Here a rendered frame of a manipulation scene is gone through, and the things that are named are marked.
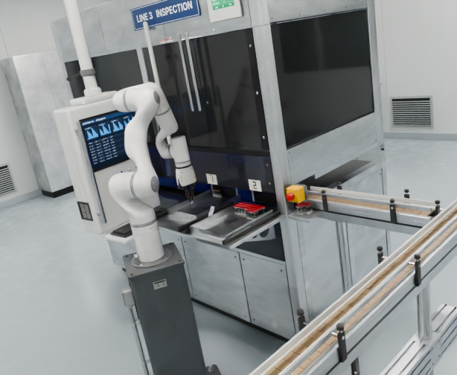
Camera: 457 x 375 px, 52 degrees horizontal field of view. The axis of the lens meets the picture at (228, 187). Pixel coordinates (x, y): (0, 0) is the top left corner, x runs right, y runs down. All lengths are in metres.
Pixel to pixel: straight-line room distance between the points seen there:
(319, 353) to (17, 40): 6.78
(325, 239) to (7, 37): 5.85
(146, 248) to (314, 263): 0.98
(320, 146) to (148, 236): 1.04
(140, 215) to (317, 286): 1.14
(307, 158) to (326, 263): 0.65
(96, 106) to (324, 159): 1.32
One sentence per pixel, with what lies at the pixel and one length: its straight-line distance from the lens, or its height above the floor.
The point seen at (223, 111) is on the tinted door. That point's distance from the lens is 2.52.
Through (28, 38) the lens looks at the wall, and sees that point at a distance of 7.66.
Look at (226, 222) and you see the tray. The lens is 2.43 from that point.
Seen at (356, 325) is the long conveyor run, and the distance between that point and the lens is 1.46.
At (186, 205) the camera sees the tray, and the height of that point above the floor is 0.88.
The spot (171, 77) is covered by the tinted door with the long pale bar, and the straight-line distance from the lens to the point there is 2.80.
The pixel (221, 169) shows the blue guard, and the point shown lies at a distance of 2.64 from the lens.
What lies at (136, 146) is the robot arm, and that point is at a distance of 2.12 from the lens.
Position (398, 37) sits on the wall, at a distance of 7.04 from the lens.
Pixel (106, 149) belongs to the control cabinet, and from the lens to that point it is 2.86.
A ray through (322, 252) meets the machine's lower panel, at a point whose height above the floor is 0.55.
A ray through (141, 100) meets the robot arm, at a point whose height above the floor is 1.57.
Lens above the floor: 1.77
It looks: 17 degrees down
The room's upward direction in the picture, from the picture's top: 10 degrees counter-clockwise
